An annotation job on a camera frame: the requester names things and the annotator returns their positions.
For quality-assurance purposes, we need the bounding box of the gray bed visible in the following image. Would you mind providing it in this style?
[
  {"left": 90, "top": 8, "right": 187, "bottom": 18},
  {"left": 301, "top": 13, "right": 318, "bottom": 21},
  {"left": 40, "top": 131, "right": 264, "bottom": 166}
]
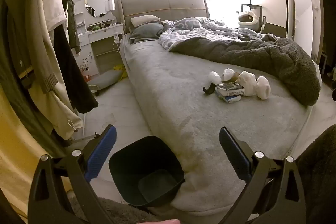
[{"left": 117, "top": 0, "right": 322, "bottom": 216}]

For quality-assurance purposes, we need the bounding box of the white pillow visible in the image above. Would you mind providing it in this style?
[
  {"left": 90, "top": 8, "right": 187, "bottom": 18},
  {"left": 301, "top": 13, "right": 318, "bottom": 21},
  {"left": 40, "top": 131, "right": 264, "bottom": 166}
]
[{"left": 130, "top": 15, "right": 161, "bottom": 28}]

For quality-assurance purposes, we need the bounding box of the beige jacket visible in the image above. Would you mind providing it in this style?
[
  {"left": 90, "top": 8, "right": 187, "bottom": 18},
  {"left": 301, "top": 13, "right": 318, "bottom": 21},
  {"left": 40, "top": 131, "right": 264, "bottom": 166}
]
[{"left": 7, "top": 0, "right": 84, "bottom": 140}]

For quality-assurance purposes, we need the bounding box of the blue and white packet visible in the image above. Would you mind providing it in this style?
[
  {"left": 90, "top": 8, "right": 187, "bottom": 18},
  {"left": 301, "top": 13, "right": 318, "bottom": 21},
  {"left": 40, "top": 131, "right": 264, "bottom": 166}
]
[{"left": 221, "top": 94, "right": 241, "bottom": 104}]

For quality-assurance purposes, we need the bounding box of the white plush pet bed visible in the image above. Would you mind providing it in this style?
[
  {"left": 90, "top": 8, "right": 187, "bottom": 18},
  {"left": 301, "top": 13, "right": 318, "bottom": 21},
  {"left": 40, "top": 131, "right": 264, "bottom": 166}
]
[{"left": 237, "top": 10, "right": 260, "bottom": 29}]

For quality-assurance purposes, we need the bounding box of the black plastic bin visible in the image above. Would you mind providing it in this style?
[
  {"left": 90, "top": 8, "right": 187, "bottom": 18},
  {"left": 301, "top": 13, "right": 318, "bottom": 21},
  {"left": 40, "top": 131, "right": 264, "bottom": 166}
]
[{"left": 108, "top": 135, "right": 185, "bottom": 207}]

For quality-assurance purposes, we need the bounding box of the white wardrobe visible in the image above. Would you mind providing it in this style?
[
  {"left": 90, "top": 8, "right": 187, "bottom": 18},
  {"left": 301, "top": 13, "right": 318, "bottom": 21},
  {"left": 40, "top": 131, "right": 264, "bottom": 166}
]
[{"left": 235, "top": 0, "right": 293, "bottom": 38}]

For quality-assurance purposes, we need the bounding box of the person's dark clothing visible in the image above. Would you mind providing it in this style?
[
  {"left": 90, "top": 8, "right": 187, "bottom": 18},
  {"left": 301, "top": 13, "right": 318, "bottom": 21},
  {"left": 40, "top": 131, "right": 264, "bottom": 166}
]
[{"left": 297, "top": 124, "right": 336, "bottom": 224}]

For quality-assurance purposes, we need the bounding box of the gray padded stool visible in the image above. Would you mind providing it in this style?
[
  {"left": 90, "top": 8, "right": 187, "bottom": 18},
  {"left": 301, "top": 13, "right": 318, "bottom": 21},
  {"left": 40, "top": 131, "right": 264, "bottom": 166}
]
[{"left": 88, "top": 70, "right": 124, "bottom": 96}]

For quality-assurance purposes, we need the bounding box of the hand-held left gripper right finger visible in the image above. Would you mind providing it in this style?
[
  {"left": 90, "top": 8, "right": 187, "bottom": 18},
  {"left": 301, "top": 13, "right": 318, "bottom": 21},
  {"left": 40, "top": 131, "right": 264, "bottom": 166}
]
[{"left": 219, "top": 126, "right": 307, "bottom": 224}]

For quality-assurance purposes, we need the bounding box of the white tissue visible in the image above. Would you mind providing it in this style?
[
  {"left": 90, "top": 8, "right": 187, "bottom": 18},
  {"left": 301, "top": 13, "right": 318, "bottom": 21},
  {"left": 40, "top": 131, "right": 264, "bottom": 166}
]
[{"left": 209, "top": 70, "right": 223, "bottom": 84}]

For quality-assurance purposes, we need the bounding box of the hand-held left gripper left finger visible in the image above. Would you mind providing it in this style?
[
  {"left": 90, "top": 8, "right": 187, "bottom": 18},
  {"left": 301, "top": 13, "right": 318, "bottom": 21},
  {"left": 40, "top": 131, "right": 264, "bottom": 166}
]
[{"left": 28, "top": 124, "right": 117, "bottom": 224}]

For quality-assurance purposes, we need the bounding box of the gray patterned duvet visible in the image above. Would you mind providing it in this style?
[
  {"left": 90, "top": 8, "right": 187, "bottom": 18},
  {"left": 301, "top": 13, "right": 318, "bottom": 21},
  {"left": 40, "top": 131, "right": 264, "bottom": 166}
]
[{"left": 157, "top": 17, "right": 279, "bottom": 52}]

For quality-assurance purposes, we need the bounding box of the black plastic hook piece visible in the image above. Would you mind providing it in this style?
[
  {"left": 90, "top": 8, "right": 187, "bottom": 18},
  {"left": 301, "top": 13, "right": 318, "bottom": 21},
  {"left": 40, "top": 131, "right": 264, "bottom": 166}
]
[{"left": 203, "top": 83, "right": 219, "bottom": 96}]

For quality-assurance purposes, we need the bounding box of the dark knit sweater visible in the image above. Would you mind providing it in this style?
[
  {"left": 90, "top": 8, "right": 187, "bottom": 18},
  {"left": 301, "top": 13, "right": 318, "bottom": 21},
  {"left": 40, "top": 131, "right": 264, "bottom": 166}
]
[{"left": 59, "top": 0, "right": 82, "bottom": 54}]

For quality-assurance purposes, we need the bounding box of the white dressing table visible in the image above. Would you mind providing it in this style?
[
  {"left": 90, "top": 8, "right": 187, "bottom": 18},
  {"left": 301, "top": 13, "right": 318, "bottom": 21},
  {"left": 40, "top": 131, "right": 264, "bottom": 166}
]
[{"left": 74, "top": 14, "right": 125, "bottom": 76}]

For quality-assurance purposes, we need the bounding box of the black garment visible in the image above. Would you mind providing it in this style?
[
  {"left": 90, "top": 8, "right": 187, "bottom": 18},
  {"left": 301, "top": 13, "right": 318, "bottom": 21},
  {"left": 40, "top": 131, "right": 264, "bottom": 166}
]
[{"left": 54, "top": 22, "right": 99, "bottom": 114}]

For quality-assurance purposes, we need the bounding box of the dark fuzzy blanket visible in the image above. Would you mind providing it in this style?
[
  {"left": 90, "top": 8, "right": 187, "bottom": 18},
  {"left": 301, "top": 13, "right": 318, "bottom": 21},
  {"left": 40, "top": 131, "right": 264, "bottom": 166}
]
[{"left": 169, "top": 37, "right": 322, "bottom": 106}]

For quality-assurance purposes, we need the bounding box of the dark printed packet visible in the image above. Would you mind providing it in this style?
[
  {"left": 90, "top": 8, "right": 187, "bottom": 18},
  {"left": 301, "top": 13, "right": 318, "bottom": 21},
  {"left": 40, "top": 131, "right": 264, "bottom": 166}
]
[{"left": 216, "top": 82, "right": 245, "bottom": 96}]

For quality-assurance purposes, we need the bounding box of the gray-blue pillow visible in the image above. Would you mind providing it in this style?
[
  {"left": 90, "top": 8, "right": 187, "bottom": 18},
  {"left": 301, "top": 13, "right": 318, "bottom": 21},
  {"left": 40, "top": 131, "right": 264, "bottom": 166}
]
[{"left": 129, "top": 22, "right": 164, "bottom": 43}]

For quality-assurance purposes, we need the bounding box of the black frame chair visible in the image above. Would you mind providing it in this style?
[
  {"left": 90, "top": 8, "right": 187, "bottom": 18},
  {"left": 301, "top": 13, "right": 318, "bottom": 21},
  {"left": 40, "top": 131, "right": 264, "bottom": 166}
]
[{"left": 241, "top": 3, "right": 267, "bottom": 33}]

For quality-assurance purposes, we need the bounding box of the yellow cloth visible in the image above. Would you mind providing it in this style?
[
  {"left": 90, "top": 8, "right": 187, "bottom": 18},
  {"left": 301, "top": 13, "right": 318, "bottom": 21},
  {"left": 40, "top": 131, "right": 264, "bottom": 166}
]
[{"left": 113, "top": 64, "right": 129, "bottom": 80}]

